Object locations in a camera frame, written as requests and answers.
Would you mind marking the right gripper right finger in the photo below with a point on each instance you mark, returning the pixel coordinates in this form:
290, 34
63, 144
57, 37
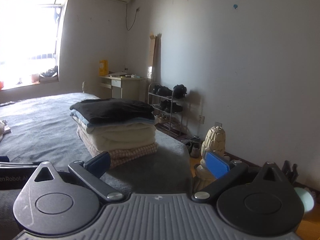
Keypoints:
227, 175

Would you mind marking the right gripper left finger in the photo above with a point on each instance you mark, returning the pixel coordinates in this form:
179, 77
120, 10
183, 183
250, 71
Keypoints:
89, 174

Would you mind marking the black t-shirt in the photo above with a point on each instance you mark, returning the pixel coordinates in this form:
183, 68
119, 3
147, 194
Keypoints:
98, 112

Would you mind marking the folded pink checked blanket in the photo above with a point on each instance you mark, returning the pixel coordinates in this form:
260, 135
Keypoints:
121, 154

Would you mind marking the folded cream blanket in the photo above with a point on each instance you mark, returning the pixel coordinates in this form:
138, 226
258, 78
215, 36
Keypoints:
118, 137

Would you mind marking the folded teal blanket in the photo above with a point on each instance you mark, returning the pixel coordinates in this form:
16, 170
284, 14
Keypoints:
133, 124

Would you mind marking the beige crumpled garment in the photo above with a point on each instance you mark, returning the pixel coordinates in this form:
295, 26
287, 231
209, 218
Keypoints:
4, 129

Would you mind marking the grey bed blanket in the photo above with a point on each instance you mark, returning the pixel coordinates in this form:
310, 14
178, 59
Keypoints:
157, 185

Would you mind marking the metal shoe rack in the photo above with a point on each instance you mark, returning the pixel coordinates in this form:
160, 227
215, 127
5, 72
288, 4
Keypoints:
168, 105

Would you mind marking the cream desk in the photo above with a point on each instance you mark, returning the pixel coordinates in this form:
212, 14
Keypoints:
122, 85

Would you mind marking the shoes on windowsill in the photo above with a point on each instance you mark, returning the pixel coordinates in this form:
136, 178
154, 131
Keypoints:
49, 76

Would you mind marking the yellow box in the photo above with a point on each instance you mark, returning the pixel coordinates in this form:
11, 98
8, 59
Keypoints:
103, 68

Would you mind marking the cream carved bed post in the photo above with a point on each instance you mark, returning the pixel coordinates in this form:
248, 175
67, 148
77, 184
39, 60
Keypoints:
212, 148

